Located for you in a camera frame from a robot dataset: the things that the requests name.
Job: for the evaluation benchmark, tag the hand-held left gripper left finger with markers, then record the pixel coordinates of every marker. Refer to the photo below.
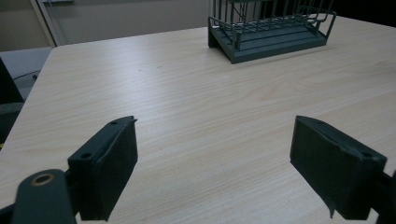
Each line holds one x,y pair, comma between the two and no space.
104,174

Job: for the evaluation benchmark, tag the dark chair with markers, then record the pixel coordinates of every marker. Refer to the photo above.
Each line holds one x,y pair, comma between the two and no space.
7,102

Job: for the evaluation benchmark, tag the white metal stand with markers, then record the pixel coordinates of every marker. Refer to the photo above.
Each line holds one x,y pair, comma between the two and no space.
49,21

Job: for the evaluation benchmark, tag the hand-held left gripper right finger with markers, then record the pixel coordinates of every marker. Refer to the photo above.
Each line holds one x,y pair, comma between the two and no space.
333,174

